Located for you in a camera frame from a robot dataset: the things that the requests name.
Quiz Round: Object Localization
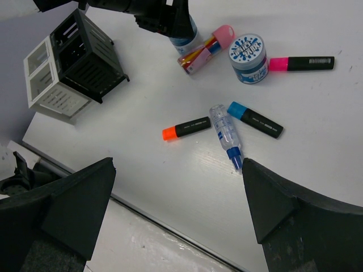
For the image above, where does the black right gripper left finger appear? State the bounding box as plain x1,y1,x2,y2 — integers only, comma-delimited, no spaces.
1,158,116,271

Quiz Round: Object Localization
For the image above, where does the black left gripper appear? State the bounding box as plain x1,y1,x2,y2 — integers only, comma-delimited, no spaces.
32,0,196,39

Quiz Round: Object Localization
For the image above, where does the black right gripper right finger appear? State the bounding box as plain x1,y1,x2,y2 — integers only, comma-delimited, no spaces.
242,158,362,271

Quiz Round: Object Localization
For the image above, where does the blue slime jar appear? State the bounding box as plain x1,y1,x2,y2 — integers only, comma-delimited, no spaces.
229,33,269,84
169,16,203,56

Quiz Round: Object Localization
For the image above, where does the pink capped crayon tube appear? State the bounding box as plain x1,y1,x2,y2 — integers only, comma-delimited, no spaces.
178,24,235,75

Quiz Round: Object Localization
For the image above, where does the orange highlighter marker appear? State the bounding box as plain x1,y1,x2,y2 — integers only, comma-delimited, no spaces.
162,116,211,141

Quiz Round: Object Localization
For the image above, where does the black slotted organizer box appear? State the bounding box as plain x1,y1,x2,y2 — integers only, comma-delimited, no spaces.
50,9,130,104

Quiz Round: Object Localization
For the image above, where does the blue highlighter marker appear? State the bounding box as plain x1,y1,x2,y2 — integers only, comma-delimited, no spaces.
227,101,284,139

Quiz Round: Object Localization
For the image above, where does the clear glue bottle blue cap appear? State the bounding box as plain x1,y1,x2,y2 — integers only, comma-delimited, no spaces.
209,104,243,173

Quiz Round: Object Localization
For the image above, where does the pink highlighter marker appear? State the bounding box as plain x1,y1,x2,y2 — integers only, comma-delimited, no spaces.
269,56,335,71

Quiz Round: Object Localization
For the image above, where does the white slotted organizer box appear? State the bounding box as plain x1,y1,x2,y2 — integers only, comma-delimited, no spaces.
23,36,95,125

